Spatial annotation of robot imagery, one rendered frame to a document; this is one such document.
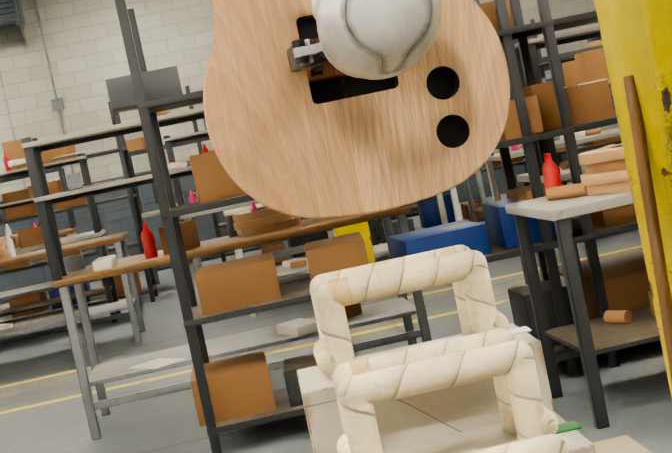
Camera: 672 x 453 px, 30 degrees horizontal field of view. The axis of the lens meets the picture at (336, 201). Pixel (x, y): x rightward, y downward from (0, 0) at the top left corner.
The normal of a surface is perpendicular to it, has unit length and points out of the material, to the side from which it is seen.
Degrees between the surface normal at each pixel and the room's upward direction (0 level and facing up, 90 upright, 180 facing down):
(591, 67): 90
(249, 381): 90
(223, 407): 90
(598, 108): 90
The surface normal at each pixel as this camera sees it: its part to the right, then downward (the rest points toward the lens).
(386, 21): 0.02, 0.19
